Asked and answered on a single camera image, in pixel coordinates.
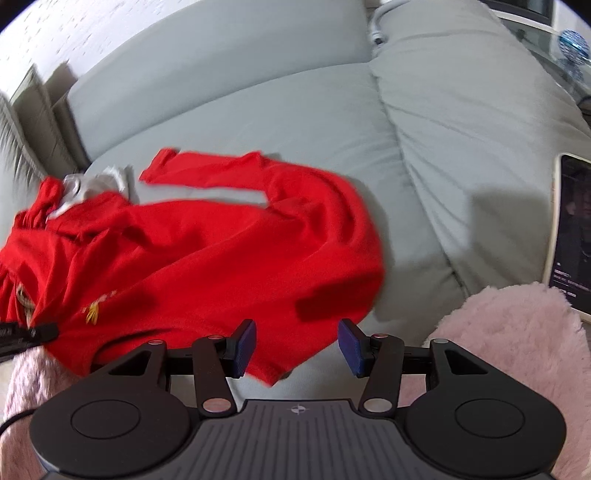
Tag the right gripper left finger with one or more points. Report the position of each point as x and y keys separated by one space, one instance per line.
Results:
x=215 y=358

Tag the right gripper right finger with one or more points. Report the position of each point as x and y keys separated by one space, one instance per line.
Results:
x=379 y=358

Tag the red t-shirt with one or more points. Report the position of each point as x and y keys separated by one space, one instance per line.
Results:
x=185 y=269

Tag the tan knitted garment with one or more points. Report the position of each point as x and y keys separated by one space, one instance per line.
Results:
x=26 y=303

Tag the pink fluffy blanket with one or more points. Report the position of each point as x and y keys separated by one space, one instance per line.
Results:
x=529 y=332

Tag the grey piped cushion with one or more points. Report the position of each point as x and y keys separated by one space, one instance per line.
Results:
x=17 y=157

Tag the white grey garment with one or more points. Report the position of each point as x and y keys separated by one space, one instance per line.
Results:
x=85 y=195

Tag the white framed tablet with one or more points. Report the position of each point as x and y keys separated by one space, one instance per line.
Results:
x=567 y=266

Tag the brown grey back cushion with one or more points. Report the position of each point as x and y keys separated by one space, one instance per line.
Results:
x=48 y=127

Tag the grey fabric sofa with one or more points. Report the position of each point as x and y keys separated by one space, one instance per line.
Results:
x=449 y=133

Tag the glass side table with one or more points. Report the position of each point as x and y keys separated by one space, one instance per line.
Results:
x=564 y=52

